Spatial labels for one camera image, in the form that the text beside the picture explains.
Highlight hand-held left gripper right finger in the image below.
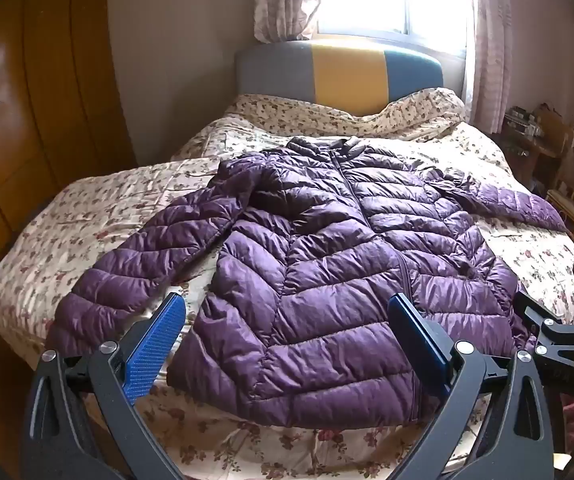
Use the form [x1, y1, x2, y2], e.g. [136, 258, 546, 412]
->
[387, 292, 555, 480]

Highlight wooden wardrobe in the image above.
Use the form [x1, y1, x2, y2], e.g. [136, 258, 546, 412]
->
[0, 0, 140, 466]

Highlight cluttered wooden desk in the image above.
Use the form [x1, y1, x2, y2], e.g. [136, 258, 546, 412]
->
[498, 102, 574, 193]

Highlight purple puffer jacket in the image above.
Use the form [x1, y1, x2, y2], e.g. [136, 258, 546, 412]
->
[44, 136, 568, 431]

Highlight pink patterned curtain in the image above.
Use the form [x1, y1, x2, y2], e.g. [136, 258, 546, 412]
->
[464, 0, 514, 135]
[253, 0, 324, 45]

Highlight grey yellow blue padded headboard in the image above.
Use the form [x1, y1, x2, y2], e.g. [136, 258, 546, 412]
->
[234, 35, 444, 117]

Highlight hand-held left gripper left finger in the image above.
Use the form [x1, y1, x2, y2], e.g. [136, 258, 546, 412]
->
[23, 291, 188, 480]

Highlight bed with floral quilt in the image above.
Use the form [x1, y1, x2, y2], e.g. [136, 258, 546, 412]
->
[0, 120, 574, 480]

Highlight small floral print duvet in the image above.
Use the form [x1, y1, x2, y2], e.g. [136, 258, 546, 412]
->
[224, 86, 467, 137]

